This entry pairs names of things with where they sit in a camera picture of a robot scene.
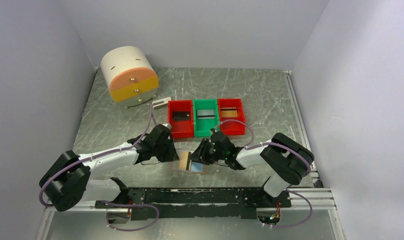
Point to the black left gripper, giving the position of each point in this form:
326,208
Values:
171,156

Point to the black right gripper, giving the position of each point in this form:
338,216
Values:
200,153

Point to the tan leather card holder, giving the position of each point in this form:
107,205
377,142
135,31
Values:
196,168

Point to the gold card with stripe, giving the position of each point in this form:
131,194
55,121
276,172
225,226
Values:
184,162

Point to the gold credit card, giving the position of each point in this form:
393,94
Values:
229,113

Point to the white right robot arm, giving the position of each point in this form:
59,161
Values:
290,161

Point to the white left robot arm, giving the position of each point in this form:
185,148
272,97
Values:
73,178

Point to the red bin with black card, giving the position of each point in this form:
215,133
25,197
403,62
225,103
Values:
181,129

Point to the black credit card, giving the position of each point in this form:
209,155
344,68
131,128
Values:
179,116

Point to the silver credit card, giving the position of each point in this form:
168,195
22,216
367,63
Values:
205,114

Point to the green plastic bin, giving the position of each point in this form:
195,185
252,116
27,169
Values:
202,127

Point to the small white grey block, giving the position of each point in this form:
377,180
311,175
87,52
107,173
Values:
161,103

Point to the round white drawer cabinet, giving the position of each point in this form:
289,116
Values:
129,76

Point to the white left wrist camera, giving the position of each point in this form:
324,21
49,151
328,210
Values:
167,125

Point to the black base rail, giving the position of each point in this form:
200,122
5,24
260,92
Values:
201,202

